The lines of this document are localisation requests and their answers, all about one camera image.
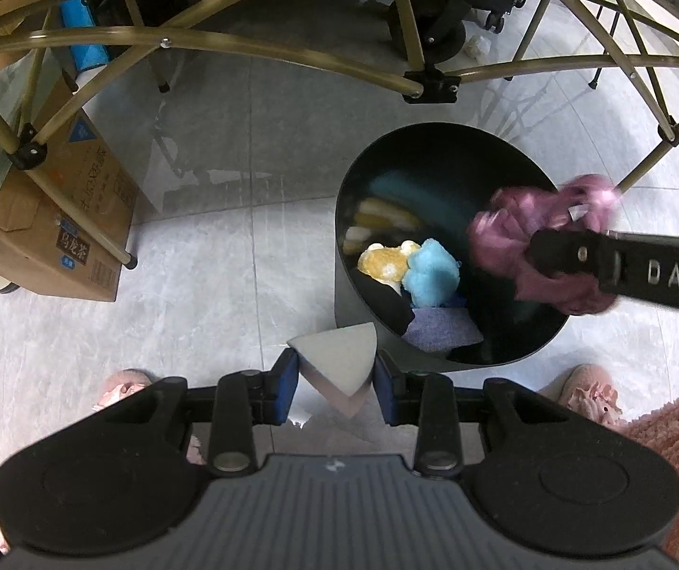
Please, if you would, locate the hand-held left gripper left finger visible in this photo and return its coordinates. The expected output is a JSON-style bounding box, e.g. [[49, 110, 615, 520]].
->
[[93, 349, 300, 476]]

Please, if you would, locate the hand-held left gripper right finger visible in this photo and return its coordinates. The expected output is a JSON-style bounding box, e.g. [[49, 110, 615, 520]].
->
[[375, 349, 581, 479]]

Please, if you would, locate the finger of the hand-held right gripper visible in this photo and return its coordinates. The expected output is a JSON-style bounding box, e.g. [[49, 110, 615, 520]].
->
[[526, 229, 607, 292]]

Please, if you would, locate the grey triangular foam wedge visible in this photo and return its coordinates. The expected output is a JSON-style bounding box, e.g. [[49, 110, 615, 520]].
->
[[287, 322, 377, 417]]

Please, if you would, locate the pink satin cloth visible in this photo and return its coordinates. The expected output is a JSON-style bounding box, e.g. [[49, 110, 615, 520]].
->
[[469, 173, 622, 317]]

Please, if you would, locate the purple fluffy cloth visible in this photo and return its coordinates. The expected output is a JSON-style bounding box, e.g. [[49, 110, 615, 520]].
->
[[402, 305, 486, 352]]

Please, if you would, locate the black cloth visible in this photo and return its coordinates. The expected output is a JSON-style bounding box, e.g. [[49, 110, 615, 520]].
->
[[351, 270, 414, 336]]

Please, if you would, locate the light blue plush toy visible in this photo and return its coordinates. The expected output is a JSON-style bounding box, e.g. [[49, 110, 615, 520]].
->
[[402, 238, 462, 308]]

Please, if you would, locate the yellow plush toy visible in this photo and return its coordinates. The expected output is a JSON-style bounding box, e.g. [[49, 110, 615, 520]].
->
[[356, 240, 422, 285]]

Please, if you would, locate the black round bin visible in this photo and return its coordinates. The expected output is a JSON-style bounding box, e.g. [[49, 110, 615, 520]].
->
[[332, 122, 572, 372]]

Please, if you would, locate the pink fluffy slipper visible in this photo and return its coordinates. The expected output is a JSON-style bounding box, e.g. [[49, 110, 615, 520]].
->
[[538, 364, 626, 428], [93, 368, 159, 413]]

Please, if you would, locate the pink fluffy garment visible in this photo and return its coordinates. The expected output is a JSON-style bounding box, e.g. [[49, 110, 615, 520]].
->
[[0, 386, 679, 570]]

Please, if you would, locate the tan slatted folding table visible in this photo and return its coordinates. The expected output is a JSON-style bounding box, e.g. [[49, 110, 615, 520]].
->
[[0, 0, 679, 268]]

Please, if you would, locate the cardboard box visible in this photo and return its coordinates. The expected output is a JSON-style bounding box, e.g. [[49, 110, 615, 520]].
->
[[0, 53, 139, 304]]

